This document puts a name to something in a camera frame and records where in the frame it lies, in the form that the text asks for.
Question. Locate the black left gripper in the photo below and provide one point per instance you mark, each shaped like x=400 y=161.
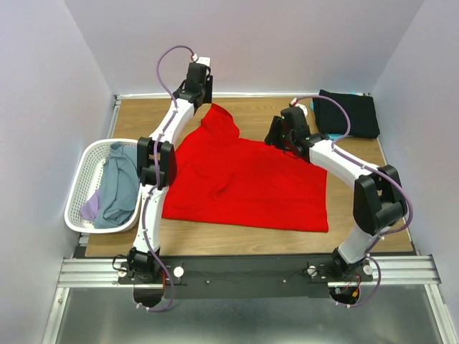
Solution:
x=207 y=85

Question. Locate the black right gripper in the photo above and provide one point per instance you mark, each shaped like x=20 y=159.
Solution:
x=276 y=126

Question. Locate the red t shirt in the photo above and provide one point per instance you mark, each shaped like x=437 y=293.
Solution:
x=225 y=179

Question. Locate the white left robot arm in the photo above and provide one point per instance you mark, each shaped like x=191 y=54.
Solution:
x=157 y=166

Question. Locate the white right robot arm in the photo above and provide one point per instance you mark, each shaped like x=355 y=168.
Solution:
x=378 y=201

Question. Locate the cyan folded t shirt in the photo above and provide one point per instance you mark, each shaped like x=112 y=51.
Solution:
x=333 y=135

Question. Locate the black folded t shirt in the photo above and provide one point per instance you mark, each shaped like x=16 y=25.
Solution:
x=359 y=108

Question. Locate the grey blue t shirt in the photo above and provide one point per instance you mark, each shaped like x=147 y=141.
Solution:
x=119 y=186

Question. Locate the white laundry basket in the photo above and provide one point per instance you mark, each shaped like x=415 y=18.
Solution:
x=87 y=181

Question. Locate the lavender t shirt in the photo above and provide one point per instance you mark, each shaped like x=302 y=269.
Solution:
x=91 y=208

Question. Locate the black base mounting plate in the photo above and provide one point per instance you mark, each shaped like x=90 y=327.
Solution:
x=242 y=277

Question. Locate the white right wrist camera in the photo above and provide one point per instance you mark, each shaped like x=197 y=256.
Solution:
x=295 y=103

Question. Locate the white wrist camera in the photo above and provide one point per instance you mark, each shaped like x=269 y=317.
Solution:
x=295 y=103
x=201 y=60

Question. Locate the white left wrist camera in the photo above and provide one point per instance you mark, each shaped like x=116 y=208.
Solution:
x=201 y=60

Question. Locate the aluminium frame rail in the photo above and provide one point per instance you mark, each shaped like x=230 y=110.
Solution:
x=388 y=270

